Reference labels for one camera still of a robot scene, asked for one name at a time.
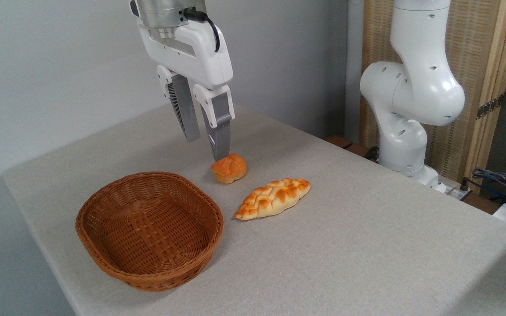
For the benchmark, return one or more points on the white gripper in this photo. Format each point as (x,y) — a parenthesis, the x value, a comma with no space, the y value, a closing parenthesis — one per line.
(191,55)

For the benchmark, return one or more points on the round bread roll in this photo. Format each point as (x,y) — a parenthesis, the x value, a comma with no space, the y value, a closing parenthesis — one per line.
(230,169)

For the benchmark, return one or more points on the braided bread loaf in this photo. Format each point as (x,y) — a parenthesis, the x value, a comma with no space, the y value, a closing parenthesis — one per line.
(272,198)

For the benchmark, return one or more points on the brown wicker basket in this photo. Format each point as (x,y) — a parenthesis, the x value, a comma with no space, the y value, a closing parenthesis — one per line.
(147,232)

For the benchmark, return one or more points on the brown wooden block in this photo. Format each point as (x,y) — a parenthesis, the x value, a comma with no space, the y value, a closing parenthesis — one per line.
(338,141)
(358,150)

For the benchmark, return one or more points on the grey tablecloth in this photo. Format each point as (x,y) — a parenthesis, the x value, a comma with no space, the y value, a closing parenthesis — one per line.
(367,263)

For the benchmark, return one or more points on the brass screen hinge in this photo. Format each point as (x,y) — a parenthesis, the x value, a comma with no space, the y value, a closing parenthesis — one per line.
(490,106)

